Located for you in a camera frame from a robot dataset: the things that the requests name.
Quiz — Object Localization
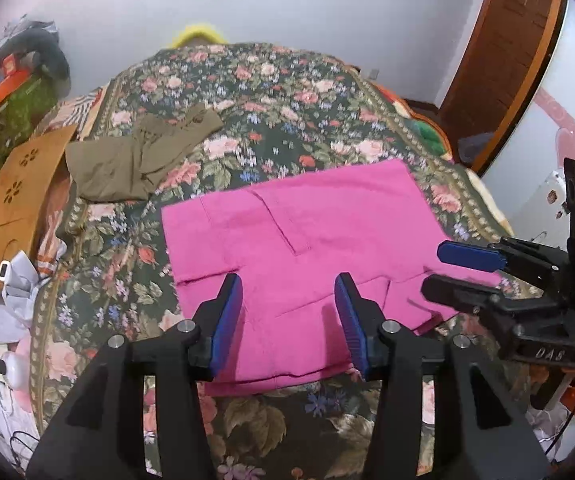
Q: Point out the pink pants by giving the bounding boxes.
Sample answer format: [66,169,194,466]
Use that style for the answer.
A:
[161,158,504,398]

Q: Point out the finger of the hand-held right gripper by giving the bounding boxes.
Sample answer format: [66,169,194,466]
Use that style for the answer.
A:
[420,274,505,317]
[436,240,508,271]

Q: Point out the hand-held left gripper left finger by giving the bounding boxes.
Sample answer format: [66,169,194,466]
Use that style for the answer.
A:
[26,273,244,480]

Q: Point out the brown board with flower cutouts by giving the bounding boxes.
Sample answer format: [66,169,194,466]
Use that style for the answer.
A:
[0,124,78,293]

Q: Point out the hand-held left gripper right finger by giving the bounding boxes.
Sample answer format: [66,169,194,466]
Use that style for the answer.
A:
[334,272,554,480]

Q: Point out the striped orange white cloth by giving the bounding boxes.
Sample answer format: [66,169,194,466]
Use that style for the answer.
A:
[42,85,111,142]

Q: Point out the white clothes pile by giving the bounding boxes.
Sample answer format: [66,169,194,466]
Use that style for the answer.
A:
[0,252,44,346]

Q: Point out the floral printed blanket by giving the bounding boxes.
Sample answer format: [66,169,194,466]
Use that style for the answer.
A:
[30,41,543,480]

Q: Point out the orange green patterned quilt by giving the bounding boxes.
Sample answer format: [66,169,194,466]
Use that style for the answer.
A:
[367,82,454,162]

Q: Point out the dark bin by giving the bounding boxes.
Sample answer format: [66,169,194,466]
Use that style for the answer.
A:
[457,131,494,167]

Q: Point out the grey bundled cloth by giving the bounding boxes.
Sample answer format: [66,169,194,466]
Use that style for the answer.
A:
[15,27,72,88]

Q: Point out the olive green pants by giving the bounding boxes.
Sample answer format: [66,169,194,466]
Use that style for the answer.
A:
[65,105,226,203]

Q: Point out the yellow fluffy pillow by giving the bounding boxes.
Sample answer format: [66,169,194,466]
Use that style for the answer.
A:
[174,23,229,49]

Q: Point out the white wardrobe with pink decoration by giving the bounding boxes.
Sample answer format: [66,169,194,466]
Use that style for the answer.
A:
[480,0,575,248]

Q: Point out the green patterned bag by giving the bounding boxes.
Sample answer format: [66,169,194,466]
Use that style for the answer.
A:
[0,77,61,173]

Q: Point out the orange box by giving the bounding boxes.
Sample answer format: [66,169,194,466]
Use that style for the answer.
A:
[0,66,34,107]

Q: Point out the brown wooden door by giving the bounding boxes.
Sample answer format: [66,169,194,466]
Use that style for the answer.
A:
[437,0,569,173]

